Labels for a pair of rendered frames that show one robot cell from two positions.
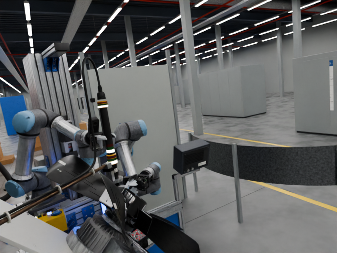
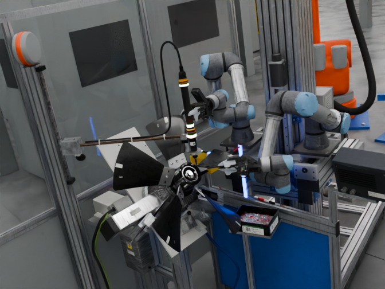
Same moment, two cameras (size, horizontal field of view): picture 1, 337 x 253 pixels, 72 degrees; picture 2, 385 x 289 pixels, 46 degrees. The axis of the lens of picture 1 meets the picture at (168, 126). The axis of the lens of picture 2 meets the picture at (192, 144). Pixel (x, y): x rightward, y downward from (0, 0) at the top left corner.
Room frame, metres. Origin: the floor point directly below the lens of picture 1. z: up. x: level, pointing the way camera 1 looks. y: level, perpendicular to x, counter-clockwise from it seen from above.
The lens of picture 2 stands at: (0.56, -1.74, 2.11)
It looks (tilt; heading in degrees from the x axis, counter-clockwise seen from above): 21 degrees down; 77
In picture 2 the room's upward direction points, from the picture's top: 9 degrees counter-clockwise
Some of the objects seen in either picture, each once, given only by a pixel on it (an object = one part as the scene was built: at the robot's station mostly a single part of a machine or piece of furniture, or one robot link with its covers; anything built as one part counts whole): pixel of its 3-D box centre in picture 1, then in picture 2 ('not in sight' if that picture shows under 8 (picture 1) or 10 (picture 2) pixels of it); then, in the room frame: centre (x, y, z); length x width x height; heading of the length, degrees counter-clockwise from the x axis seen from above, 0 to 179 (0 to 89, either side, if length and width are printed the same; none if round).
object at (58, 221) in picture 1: (49, 225); (205, 162); (1.18, 0.71, 1.02); 0.16 x 0.10 x 0.11; 121
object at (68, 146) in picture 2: not in sight; (71, 145); (0.45, 0.53, 1.37); 0.10 x 0.07 x 0.08; 156
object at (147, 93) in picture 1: (141, 135); not in sight; (3.06, 0.38, 1.10); 1.21 x 0.05 x 2.20; 121
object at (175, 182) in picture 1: (176, 187); (333, 203); (1.60, 0.00, 0.96); 0.03 x 0.03 x 0.20; 31
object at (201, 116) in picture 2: (96, 140); (202, 109); (1.12, 0.35, 1.46); 0.12 x 0.08 x 0.09; 41
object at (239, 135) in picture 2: (42, 192); (242, 131); (1.50, 0.90, 1.09); 0.15 x 0.15 x 0.10
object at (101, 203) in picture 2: not in sight; (109, 207); (0.56, 0.67, 0.91); 0.17 x 0.16 x 0.11; 121
